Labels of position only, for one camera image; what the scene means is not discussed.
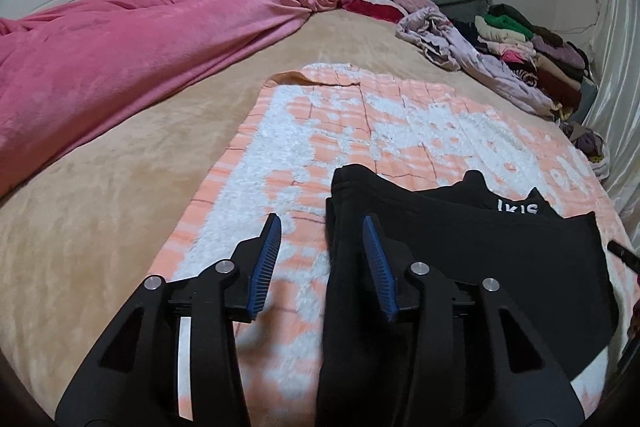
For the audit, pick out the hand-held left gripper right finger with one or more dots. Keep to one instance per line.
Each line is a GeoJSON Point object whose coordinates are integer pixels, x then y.
{"type": "Point", "coordinates": [380, 273]}

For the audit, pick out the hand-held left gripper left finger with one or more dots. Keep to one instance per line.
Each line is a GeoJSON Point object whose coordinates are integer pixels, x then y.
{"type": "Point", "coordinates": [265, 268]}

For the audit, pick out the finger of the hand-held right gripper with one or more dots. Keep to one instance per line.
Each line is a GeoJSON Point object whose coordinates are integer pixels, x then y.
{"type": "Point", "coordinates": [622, 253]}

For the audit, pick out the black t-shirt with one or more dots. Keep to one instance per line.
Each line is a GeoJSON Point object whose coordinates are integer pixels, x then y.
{"type": "Point", "coordinates": [500, 247]}

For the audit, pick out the pile of folded clothes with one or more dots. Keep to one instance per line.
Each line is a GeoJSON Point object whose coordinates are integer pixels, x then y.
{"type": "Point", "coordinates": [550, 57]}

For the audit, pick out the purple cloth bundle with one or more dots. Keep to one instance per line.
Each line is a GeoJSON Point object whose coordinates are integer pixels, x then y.
{"type": "Point", "coordinates": [590, 142]}

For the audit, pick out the peach white printed blanket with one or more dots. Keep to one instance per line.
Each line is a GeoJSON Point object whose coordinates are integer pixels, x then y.
{"type": "Point", "coordinates": [400, 127]}

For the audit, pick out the white satin curtain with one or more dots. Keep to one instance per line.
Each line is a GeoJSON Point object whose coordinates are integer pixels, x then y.
{"type": "Point", "coordinates": [620, 57]}

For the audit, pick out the lilac garment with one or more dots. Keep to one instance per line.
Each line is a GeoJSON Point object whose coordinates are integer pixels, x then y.
{"type": "Point", "coordinates": [480, 62]}

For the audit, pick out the pink velvet duvet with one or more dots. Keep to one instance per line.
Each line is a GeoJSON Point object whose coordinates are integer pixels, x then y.
{"type": "Point", "coordinates": [125, 52]}

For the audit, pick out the red cloth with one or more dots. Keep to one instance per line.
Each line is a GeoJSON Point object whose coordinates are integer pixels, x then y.
{"type": "Point", "coordinates": [375, 9]}

